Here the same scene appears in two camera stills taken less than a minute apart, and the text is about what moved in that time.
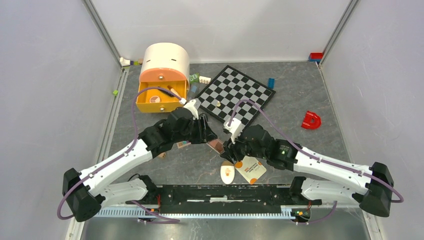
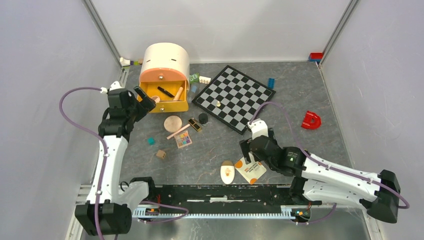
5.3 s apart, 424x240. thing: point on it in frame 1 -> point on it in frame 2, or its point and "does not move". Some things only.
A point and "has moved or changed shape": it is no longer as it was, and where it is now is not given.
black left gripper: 205,133 -> 147,105
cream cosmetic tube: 173,90 has moved or changed shape
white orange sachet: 250,168 does not move
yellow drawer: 154,100 does not move
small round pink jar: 155,99 does not move
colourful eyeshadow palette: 183,143 does not move
